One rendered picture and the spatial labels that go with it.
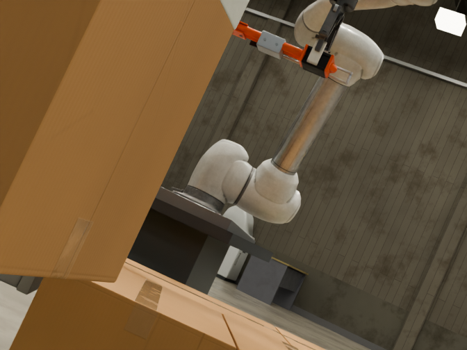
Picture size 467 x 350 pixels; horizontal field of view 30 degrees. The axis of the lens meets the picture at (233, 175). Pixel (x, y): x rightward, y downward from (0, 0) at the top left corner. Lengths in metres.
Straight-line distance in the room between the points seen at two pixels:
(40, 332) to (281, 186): 1.54
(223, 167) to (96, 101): 2.33
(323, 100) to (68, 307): 1.55
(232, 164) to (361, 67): 0.57
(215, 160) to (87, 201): 2.25
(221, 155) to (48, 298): 1.50
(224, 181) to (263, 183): 0.14
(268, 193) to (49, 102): 2.43
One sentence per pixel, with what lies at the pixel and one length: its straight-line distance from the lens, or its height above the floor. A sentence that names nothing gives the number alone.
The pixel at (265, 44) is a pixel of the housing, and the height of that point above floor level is 1.25.
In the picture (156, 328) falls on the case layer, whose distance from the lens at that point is 1.71.
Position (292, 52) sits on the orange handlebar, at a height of 1.26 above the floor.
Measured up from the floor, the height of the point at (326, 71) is 1.25.
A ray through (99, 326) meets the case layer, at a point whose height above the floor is 0.47.
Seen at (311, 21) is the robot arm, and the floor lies 1.48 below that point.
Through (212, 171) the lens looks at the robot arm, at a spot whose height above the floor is 0.92.
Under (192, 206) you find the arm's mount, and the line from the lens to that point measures 2.99.
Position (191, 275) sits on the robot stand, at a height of 0.56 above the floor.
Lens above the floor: 0.73
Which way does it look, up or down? 4 degrees up
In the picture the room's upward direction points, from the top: 25 degrees clockwise
